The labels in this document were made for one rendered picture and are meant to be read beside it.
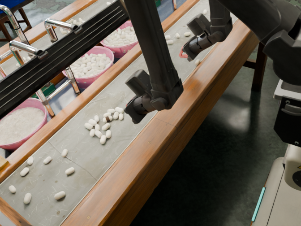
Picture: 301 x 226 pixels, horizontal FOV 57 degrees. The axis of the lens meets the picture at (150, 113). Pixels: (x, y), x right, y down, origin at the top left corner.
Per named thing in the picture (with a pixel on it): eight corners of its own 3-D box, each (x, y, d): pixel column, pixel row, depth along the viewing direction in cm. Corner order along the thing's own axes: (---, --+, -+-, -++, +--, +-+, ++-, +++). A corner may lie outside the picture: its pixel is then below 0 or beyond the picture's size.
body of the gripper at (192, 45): (180, 49, 112) (191, 42, 106) (192, 36, 117) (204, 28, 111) (190, 62, 113) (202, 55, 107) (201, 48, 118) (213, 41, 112)
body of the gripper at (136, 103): (122, 110, 86) (132, 105, 80) (140, 90, 92) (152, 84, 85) (135, 124, 88) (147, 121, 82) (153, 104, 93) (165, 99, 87)
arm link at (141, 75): (168, 108, 72) (183, 87, 76) (138, 76, 69) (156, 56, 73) (144, 117, 82) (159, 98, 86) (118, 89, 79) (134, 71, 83)
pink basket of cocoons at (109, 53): (124, 61, 148) (120, 46, 142) (108, 95, 131) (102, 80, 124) (80, 59, 155) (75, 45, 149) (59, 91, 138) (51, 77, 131)
